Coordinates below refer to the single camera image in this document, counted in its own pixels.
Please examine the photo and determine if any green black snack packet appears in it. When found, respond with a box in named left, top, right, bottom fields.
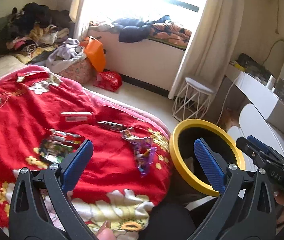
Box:
left=39, top=139, right=73, bottom=163

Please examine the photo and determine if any yellow rimmed black trash bin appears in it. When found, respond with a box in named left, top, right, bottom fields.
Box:
left=169, top=119, right=246, bottom=197

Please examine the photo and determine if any person's left hand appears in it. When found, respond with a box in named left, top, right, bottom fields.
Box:
left=96, top=220, right=116, bottom=240

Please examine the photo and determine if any white chair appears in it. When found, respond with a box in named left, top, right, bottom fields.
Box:
left=227, top=103, right=284, bottom=157

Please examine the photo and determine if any red silver snack wrapper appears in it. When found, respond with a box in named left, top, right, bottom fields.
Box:
left=49, top=129, right=85, bottom=145

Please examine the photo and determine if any white dressing table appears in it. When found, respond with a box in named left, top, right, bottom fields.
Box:
left=226, top=64, right=284, bottom=133

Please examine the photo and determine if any red rectangular snack box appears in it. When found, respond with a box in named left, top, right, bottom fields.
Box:
left=60, top=112, right=93, bottom=122

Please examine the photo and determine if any dark candy wrapper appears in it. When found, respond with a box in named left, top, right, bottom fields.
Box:
left=98, top=121, right=126, bottom=132

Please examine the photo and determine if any red floral blanket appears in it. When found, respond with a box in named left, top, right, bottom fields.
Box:
left=0, top=66, right=173, bottom=239

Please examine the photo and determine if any purple cartoon snack wrapper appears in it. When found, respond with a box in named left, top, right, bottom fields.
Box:
left=121, top=127, right=156, bottom=177

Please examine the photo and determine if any red plastic bag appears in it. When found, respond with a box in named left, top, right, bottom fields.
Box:
left=93, top=71, right=122, bottom=92

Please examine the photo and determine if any floral fabric laundry basket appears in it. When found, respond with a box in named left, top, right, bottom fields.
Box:
left=58, top=59, right=95, bottom=85

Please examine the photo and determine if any cream curtain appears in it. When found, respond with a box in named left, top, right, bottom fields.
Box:
left=168, top=0, right=245, bottom=99

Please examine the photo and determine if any lavender white clothes pile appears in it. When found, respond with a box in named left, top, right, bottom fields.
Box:
left=45, top=38, right=86, bottom=74

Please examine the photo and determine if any orange plastic bag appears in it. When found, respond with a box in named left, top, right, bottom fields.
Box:
left=80, top=36, right=106, bottom=72

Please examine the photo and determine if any dark clothes pile on bed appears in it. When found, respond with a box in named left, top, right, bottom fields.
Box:
left=6, top=2, right=75, bottom=64

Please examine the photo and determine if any dark jacket on windowsill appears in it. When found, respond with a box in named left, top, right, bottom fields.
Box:
left=112, top=15, right=170, bottom=43

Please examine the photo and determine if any white power cable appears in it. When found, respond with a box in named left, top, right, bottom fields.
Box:
left=215, top=74, right=240, bottom=126

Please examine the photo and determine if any white wire frame stool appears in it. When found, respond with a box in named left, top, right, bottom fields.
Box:
left=172, top=76, right=217, bottom=121

